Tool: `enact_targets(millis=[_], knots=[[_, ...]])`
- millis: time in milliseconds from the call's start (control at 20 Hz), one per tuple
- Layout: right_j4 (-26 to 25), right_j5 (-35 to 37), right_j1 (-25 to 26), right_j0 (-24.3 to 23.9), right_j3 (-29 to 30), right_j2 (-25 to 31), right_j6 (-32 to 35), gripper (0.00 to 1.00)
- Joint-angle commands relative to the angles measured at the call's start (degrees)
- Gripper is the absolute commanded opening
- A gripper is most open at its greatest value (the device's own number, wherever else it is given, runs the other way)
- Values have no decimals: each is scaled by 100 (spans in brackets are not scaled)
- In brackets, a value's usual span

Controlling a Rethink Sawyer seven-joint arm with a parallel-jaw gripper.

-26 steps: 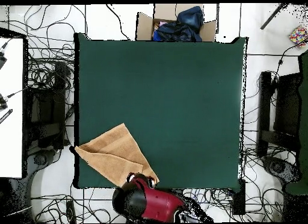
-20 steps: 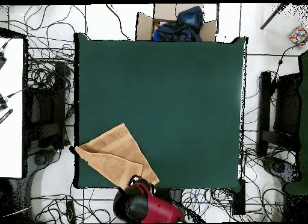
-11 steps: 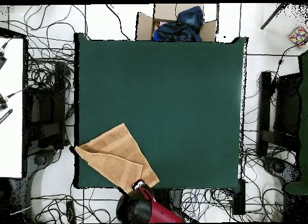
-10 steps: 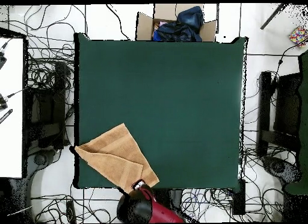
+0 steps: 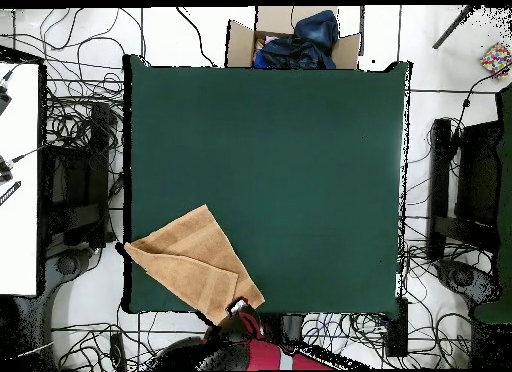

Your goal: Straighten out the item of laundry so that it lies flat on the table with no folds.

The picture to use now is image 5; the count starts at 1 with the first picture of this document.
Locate green covered side table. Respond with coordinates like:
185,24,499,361
473,83,512,325

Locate dark blue clothing pile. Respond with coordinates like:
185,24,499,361
252,9,340,70

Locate black power strip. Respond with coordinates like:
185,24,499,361
109,332,128,371

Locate orange terry towel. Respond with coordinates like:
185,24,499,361
123,203,266,326

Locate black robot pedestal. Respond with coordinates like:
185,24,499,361
275,313,306,345

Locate brown cardboard box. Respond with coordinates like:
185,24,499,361
225,5,362,70

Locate long black cable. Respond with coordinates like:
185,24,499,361
175,6,218,68

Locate black equipment stand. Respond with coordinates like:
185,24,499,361
39,101,117,253
427,117,505,261

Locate tangled black cables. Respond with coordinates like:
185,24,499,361
405,63,512,277
0,7,147,157

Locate tangled coloured cables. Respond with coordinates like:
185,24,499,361
299,311,473,371

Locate dark green table cloth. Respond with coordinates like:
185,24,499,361
122,53,413,321

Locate multicoloured patterned bundle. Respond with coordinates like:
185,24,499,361
479,42,512,80

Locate white desk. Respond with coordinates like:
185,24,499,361
0,61,41,297

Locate dark metal bar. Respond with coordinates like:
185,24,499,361
431,5,479,50

